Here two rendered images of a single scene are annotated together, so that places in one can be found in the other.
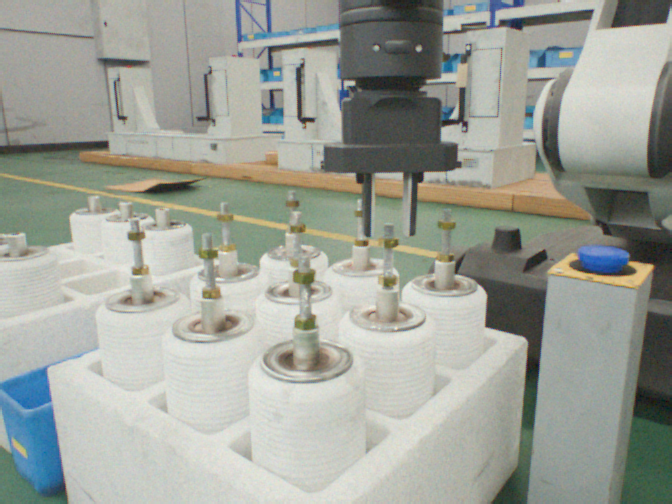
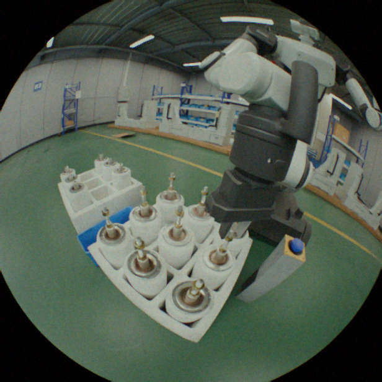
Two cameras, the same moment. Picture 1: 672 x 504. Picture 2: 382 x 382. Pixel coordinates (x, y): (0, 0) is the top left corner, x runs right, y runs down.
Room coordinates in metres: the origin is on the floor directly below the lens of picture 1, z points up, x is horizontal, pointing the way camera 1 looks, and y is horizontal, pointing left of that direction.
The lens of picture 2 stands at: (0.32, 0.08, 0.53)
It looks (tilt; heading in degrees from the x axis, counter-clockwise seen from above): 31 degrees down; 350
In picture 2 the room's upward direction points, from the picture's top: 9 degrees clockwise
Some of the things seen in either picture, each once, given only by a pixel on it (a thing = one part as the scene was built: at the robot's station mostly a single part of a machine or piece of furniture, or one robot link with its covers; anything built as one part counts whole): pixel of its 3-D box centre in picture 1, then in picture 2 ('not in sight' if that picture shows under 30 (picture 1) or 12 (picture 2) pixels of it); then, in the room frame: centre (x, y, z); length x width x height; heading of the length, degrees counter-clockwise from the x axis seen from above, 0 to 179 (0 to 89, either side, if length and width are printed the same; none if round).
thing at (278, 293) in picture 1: (298, 292); (177, 234); (0.56, 0.05, 0.25); 0.08 x 0.08 x 0.01
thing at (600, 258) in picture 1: (602, 261); (296, 245); (0.44, -0.22, 0.32); 0.04 x 0.04 x 0.02
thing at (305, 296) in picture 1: (305, 300); (196, 289); (0.40, 0.03, 0.30); 0.01 x 0.01 x 0.08
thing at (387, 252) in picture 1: (388, 262); (226, 243); (0.49, -0.04, 0.31); 0.01 x 0.01 x 0.08
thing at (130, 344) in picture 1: (151, 376); (119, 253); (0.54, 0.22, 0.16); 0.10 x 0.10 x 0.18
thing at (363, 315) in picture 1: (387, 316); (218, 257); (0.49, -0.04, 0.25); 0.08 x 0.08 x 0.01
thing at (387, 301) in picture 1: (387, 304); (220, 254); (0.49, -0.04, 0.26); 0.02 x 0.02 x 0.03
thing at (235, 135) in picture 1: (187, 109); (135, 113); (4.46, 1.28, 0.45); 1.61 x 0.57 x 0.74; 51
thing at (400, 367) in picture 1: (386, 399); (209, 273); (0.49, -0.04, 0.16); 0.10 x 0.10 x 0.18
